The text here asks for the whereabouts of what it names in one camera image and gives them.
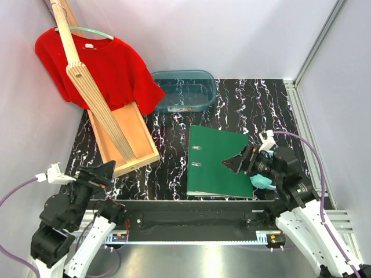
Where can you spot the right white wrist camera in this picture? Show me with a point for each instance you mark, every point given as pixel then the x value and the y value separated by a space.
pixel 267 140

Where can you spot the green ring binder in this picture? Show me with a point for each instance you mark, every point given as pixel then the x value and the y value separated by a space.
pixel 206 175

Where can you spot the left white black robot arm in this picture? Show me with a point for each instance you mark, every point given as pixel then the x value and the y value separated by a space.
pixel 62 216

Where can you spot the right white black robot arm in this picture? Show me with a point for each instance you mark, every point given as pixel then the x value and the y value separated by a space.
pixel 297 212

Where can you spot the red t shirt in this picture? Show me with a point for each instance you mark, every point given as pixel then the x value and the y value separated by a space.
pixel 118 70

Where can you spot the mint green wire hanger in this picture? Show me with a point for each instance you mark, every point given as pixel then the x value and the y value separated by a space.
pixel 90 31

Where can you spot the mint green headphones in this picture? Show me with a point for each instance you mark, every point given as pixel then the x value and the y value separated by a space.
pixel 260 182

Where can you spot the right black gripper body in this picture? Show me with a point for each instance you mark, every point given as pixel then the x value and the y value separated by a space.
pixel 258 163

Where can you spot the wooden hanging rack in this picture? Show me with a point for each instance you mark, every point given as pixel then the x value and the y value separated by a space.
pixel 121 135

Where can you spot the teal transparent plastic bin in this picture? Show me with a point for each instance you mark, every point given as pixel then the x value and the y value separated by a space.
pixel 185 90

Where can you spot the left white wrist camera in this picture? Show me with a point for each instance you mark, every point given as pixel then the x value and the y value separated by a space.
pixel 55 175

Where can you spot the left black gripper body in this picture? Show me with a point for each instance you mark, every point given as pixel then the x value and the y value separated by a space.
pixel 83 189

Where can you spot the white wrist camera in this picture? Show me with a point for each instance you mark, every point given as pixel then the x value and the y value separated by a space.
pixel 267 140
pixel 55 175

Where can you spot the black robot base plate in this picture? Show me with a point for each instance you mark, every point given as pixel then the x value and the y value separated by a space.
pixel 164 220

